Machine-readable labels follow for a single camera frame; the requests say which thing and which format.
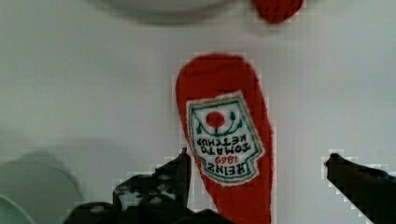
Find lavender round plate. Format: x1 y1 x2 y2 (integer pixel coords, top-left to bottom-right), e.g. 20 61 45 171
92 0 228 13

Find green measuring cup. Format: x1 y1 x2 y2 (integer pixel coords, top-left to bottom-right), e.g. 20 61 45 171
1 156 82 224

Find small red tomato toy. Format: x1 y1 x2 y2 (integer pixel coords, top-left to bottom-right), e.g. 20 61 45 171
251 0 304 24

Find red plush ketchup bottle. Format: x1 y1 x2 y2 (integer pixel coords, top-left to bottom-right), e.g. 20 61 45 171
176 53 274 224

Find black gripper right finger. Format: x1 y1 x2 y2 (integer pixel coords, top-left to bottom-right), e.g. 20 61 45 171
324 153 396 224

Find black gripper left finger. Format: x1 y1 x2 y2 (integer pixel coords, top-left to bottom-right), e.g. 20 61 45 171
64 148 233 224

